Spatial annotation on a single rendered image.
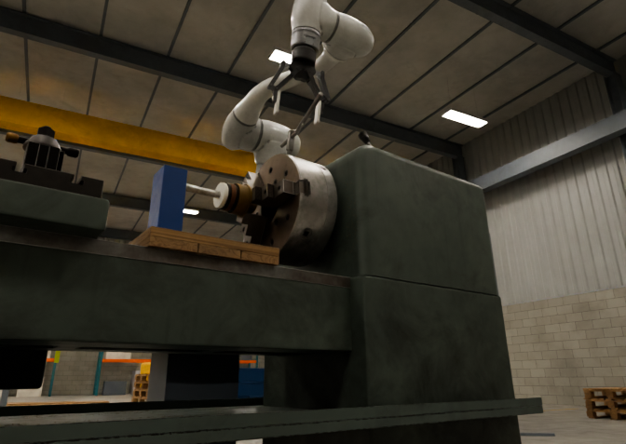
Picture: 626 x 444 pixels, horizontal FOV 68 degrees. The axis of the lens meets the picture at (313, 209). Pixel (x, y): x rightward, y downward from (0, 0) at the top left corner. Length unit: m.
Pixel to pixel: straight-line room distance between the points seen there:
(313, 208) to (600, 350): 11.35
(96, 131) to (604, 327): 12.36
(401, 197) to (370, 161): 0.14
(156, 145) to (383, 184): 11.28
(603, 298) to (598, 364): 1.43
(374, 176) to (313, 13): 0.53
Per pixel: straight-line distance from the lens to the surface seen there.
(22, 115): 12.42
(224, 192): 1.24
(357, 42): 1.58
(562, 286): 12.88
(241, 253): 1.04
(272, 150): 1.86
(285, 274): 1.11
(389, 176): 1.36
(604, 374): 12.34
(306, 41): 1.47
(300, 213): 1.20
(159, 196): 1.17
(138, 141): 12.41
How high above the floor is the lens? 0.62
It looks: 20 degrees up
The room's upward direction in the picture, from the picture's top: straight up
